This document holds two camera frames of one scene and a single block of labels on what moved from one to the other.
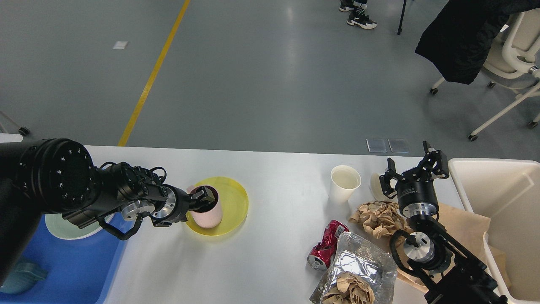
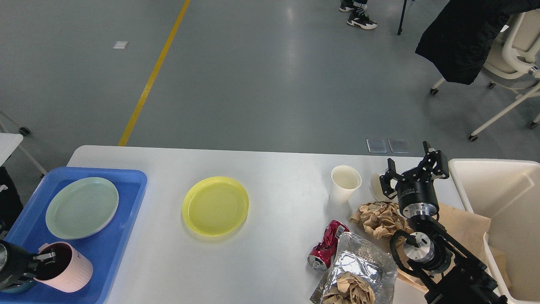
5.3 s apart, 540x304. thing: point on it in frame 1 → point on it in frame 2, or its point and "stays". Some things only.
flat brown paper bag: (470, 228) stays
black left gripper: (178, 202) → (14, 262)
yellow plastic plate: (234, 203) stays
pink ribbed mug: (210, 216) → (71, 272)
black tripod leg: (400, 29) stays
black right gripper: (417, 198) stays
